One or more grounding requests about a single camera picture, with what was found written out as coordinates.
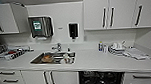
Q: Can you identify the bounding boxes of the stainless steel dishwasher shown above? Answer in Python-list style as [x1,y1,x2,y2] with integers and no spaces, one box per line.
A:
[78,68,126,84]

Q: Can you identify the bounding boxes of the chrome sink faucet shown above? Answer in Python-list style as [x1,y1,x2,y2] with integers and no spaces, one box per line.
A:
[51,42,63,52]

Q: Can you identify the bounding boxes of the blue dish soap bottle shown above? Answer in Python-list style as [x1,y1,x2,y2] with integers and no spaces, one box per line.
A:
[97,41,104,53]

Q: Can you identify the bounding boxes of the small white bottle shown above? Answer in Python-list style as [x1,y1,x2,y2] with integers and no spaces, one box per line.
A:
[103,43,109,54]

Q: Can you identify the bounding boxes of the orange bowl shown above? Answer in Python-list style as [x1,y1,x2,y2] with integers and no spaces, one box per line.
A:
[41,53,55,63]

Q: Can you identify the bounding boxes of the steel paper towel dispenser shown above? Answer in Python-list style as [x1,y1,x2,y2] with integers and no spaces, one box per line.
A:
[27,15,55,41]

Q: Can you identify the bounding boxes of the stack of white dishes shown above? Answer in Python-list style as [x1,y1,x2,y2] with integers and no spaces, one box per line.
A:
[108,40,127,57]

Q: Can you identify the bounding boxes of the stainless steel sink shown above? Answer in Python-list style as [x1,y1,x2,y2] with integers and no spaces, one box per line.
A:
[29,49,78,67]

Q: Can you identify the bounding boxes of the white under-sink cabinet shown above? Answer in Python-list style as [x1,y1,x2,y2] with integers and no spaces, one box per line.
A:
[20,67,81,84]

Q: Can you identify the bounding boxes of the metal dish rack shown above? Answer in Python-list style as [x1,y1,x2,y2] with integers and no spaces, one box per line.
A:
[0,42,32,62]

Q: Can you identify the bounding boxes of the white wall outlet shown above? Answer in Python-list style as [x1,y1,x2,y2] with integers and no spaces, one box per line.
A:
[82,34,89,43]

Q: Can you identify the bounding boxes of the black wall soap dispenser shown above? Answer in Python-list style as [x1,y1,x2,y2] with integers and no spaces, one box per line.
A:
[68,22,80,41]

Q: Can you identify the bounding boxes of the white upper wall cabinet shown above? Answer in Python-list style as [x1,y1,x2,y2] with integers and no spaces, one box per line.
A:
[81,0,151,32]
[0,1,30,36]

